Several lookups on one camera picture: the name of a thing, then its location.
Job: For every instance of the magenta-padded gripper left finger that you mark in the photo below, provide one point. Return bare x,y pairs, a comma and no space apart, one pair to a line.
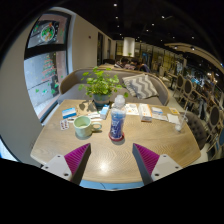
68,166

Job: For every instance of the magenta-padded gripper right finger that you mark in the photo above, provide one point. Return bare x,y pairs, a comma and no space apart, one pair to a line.
156,166

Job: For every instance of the clear blue-labelled water bottle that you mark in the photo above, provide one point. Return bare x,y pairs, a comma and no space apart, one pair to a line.
117,121

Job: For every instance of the pill blister pack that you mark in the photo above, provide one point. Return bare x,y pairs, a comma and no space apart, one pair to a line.
64,125

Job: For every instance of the pale green ceramic mug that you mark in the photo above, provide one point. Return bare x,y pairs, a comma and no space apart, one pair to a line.
82,126

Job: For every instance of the clear drinking glass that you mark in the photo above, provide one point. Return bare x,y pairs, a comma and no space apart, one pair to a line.
181,124

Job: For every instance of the white paper napkin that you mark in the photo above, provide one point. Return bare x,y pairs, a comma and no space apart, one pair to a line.
172,118

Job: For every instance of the white blue card pack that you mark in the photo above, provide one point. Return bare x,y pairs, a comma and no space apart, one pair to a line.
159,114

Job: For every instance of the blue white flat box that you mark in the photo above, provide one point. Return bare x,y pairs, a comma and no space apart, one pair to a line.
69,113

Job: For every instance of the white green pen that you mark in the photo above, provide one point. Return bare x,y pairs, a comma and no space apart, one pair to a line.
95,119

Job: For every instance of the white orange carton box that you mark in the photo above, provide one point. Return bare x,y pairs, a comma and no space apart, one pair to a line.
145,112

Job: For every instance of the grey tufted armchair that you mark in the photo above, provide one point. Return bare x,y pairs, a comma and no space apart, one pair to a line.
196,128

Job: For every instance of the small yellow card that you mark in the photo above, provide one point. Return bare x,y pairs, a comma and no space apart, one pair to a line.
174,111

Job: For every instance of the white printed pamphlet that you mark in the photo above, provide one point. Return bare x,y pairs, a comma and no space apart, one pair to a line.
132,109

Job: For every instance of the small light blue box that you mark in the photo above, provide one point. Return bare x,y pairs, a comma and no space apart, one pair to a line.
104,111

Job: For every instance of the group of round-backed chairs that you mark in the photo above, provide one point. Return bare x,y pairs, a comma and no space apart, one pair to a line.
213,116

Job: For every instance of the curved grey beige sofa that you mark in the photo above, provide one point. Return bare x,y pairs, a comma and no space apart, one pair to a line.
71,88

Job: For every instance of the grey white chevron cushion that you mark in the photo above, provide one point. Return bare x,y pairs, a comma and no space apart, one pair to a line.
141,86

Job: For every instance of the green potted plant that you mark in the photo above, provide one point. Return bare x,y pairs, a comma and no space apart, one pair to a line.
100,83

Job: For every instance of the dark-framed window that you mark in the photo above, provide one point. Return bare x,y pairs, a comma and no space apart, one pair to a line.
43,76

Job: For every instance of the person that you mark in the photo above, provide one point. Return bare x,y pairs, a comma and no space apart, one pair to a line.
122,63
142,66

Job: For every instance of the group of ceiling lights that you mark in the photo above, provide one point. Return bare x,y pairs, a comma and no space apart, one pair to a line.
115,5

